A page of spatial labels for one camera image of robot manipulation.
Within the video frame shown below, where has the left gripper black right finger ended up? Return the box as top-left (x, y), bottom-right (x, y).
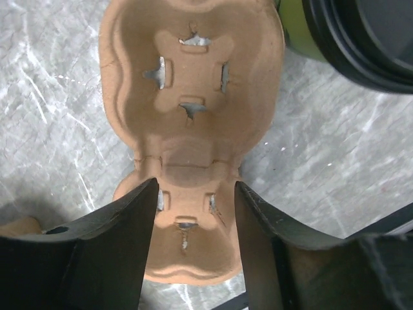
top-left (234, 181), bottom-right (412, 309)

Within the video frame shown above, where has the brown two-cup carrier tray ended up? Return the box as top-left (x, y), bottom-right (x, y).
top-left (99, 1), bottom-right (285, 285)

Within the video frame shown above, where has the green paper coffee cup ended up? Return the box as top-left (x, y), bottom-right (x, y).
top-left (274, 0), bottom-right (326, 62)

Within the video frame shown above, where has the brown cardboard cup carrier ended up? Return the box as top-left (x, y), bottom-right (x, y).
top-left (0, 216), bottom-right (42, 238)

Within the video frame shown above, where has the black plastic cup lid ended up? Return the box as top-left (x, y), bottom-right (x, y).
top-left (303, 1), bottom-right (412, 95)

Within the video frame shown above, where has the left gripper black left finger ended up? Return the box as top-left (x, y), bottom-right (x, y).
top-left (1, 178), bottom-right (159, 309)

